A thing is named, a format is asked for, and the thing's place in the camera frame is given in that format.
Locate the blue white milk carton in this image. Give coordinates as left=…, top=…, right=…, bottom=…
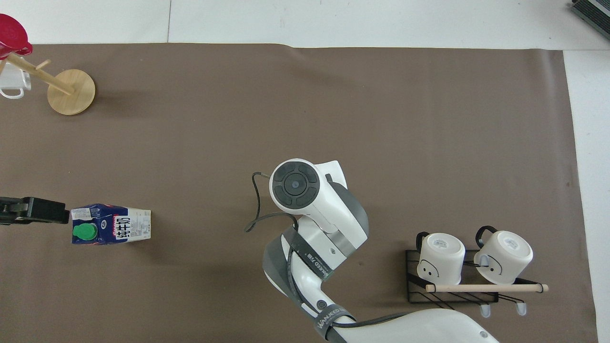
left=71, top=204, right=152, bottom=246

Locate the red cup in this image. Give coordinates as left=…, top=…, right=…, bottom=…
left=0, top=13, right=33, bottom=61

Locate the white mug with face print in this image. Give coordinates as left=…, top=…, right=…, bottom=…
left=416, top=232, right=466, bottom=285
left=473, top=225, right=534, bottom=285

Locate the wooden rod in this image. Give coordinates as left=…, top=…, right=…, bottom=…
left=425, top=283, right=549, bottom=293

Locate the wooden mug tree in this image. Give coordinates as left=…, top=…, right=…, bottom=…
left=0, top=51, right=96, bottom=116

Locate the black ribbed object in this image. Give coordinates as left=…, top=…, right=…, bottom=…
left=571, top=0, right=610, bottom=34

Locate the black wire rack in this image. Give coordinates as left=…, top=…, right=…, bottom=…
left=406, top=249, right=529, bottom=317

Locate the white mug with clear handle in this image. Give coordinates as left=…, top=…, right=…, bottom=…
left=0, top=60, right=32, bottom=100

